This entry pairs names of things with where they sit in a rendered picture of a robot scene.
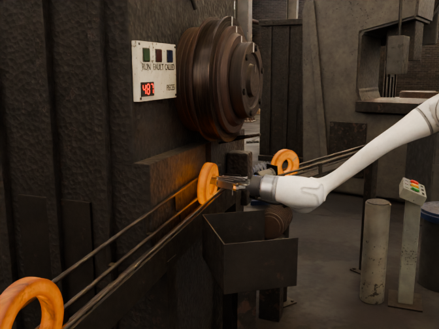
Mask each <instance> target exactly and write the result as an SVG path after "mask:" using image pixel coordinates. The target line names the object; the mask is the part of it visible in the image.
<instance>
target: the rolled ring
mask: <svg viewBox="0 0 439 329"><path fill-rule="evenodd" d="M35 296H36V297H37V298H38V300H39V302H40V304H41V309H42V318H41V325H40V328H39V329H60V328H62V324H63V314H64V307H63V298H62V295H61V292H60V290H59V288H58V287H57V285H56V284H55V283H53V282H52V281H51V280H49V279H44V278H39V277H25V278H22V279H19V280H17V281H15V282H14V283H13V284H11V285H10V286H9V287H8V288H6V289H5V290H4V292H3V293H2V294H1V295H0V329H11V328H12V324H13V322H14V320H15V318H16V316H17V314H18V312H19V310H20V309H21V308H22V306H23V305H24V304H25V303H26V302H27V301H28V300H30V299H31V298H33V297H35Z"/></svg>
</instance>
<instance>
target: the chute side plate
mask: <svg viewBox="0 0 439 329"><path fill-rule="evenodd" d="M239 192H240V198H241V190H238V191H237V192H236V191H234V190H230V189H225V190H223V191H222V192H221V193H220V194H219V195H218V196H217V197H216V198H215V199H214V200H213V201H211V202H210V203H209V204H208V205H207V206H206V207H205V208H203V209H202V210H201V211H200V212H199V213H198V214H197V215H196V216H195V217H194V218H193V219H192V220H190V221H189V222H188V223H187V224H186V225H185V226H183V227H182V228H181V229H180V230H179V231H178V232H177V233H176V234H175V235H174V236H173V237H172V238H170V239H169V240H168V241H167V242H166V243H165V244H163V245H162V246H161V247H160V248H159V249H158V250H157V251H156V252H155V253H154V254H153V255H152V256H150V257H149V258H148V259H147V260H146V261H145V262H143V263H142V264H141V265H140V266H139V267H138V268H137V269H136V270H135V271H134V272H133V273H132V274H131V275H129V276H128V277H127V278H126V279H125V280H124V281H122V282H121V283H120V284H119V285H118V286H117V287H116V288H115V289H114V290H113V291H112V292H111V293H109V294H108V295H107V296H106V297H105V298H104V299H102V300H101V301H100V302H99V303H98V304H97V305H96V306H95V307H94V308H93V309H92V310H91V311H90V312H89V313H87V314H86V315H85V316H84V317H82V318H81V319H80V320H79V321H78V322H77V323H76V324H75V325H74V326H73V327H72V328H71V329H111V328H112V327H113V326H114V325H115V324H116V323H117V322H118V321H119V320H120V319H121V318H122V317H123V316H124V315H125V314H126V313H127V312H128V311H129V310H130V309H131V308H132V307H133V306H134V305H135V304H136V303H137V302H138V301H139V300H140V299H141V298H142V297H143V296H144V295H145V294H146V293H147V292H148V291H149V289H150V288H151V287H152V286H153V285H154V284H155V283H156V282H157V281H158V280H159V279H160V278H161V277H162V276H163V275H164V274H165V273H166V272H167V261H168V260H170V259H171V258H172V257H173V256H175V255H176V261H177V260H178V259H179V258H180V257H181V256H182V255H183V254H184V253H185V252H186V251H187V250H188V249H189V248H190V247H191V246H192V245H193V244H194V243H195V242H196V241H197V240H198V239H199V238H200V237H201V236H202V214H211V213H224V212H225V211H226V210H227V209H229V208H230V207H231V206H232V205H233V204H235V203H236V195H237V194H239Z"/></svg>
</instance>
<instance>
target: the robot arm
mask: <svg viewBox="0 0 439 329"><path fill-rule="evenodd" d="M438 131H439V94H437V95H435V96H433V97H431V98H430V99H428V100H426V101H425V102H424V103H422V104H421V105H419V106H418V107H417V108H415V109H413V110H412V111H411V112H410V113H409V114H407V115H406V116H405V117H404V118H402V119H401V120H400V121H398V122H397V123H396V124H394V125H393V126H392V127H390V128H389V129H388V130H386V131H385V132H384V133H382V134H381V135H379V136H378V137H376V138H375V139H373V140H372V141H371V142H369V143H368V144H367V145H366V146H365V147H363V148H362V149H361V150H359V151H358V152H357V153H356V154H355V155H354V156H352V157H351V158H350V159H348V160H347V161H346V162H345V163H344V164H343V165H341V166H340V167H339V168H337V169H336V170H335V171H333V172H331V173H330V174H328V175H326V176H324V177H322V178H313V177H310V178H305V177H301V176H273V175H268V174H265V175H264V176H258V175H253V176H252V177H251V179H250V180H249V179H248V177H238V176H212V177H211V180H210V184H212V185H216V187H221V188H225V189H230V190H234V191H236V192H237V191H238V190H241V191H245V190H248V191H249V192H250V195H251V196H257V197H261V199H263V200H270V201H273V202H280V203H282V204H284V205H286V206H289V207H290V208H291V209H292V210H294V211H296V212H299V213H309V212H311V211H312V210H314V209H316V208H317V207H318V206H320V205H321V204H322V203H323V202H324V201H325V199H326V196H327V195H328V194H329V193H330V192H331V191H332V190H333V189H335V188H337V187H338V186H339V185H341V184H342V183H344V182H345V181H347V180H348V179H350V178H351V177H352V176H354V175H356V173H358V172H360V171H361V170H362V169H364V168H365V167H367V166H368V165H370V164H371V163H373V162H374V161H375V160H377V159H378V158H380V157H381V156H382V155H384V154H386V153H387V152H389V151H391V150H392V149H395V148H397V147H399V146H401V145H403V144H406V143H408V142H412V141H414V140H417V139H420V138H423V137H426V136H429V135H431V134H434V133H437V132H438Z"/></svg>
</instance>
